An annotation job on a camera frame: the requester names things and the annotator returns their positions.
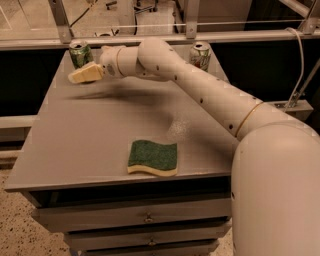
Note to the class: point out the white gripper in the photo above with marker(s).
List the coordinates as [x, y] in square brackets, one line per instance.
[108, 63]

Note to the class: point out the green soda can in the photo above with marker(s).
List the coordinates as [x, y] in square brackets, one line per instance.
[80, 53]

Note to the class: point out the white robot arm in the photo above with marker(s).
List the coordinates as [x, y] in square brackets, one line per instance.
[275, 177]

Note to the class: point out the white 7up can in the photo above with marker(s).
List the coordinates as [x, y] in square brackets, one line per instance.
[200, 55]

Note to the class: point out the grey drawer cabinet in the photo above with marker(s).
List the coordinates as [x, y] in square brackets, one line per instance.
[79, 144]

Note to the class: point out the green yellow sponge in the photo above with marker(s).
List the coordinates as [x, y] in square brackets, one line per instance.
[153, 158]

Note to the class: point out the top grey drawer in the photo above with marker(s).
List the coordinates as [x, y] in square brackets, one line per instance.
[133, 213]

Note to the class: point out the grey drawer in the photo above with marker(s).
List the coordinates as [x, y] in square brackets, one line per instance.
[133, 213]
[191, 248]
[148, 236]

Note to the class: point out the middle grey drawer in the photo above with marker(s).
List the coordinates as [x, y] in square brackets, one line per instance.
[148, 236]

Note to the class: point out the bottom grey drawer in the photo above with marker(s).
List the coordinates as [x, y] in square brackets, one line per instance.
[191, 248]

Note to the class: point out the metal railing frame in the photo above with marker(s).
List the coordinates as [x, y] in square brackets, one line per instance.
[46, 24]

